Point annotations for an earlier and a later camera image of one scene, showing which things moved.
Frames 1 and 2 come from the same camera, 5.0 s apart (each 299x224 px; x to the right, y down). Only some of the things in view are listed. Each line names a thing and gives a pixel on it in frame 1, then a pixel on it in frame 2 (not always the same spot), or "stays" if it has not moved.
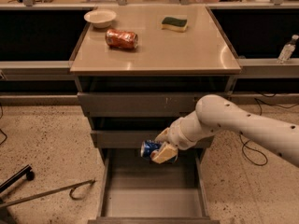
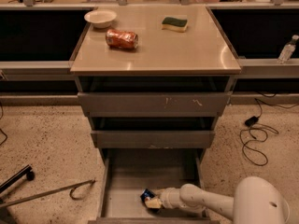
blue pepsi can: x=149 y=146 to x=147 y=195
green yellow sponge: x=174 y=23 stays
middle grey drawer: x=135 y=138 stays
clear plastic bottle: x=288 y=50 stays
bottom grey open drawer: x=133 y=189 stays
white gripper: x=176 y=135 to x=167 y=197
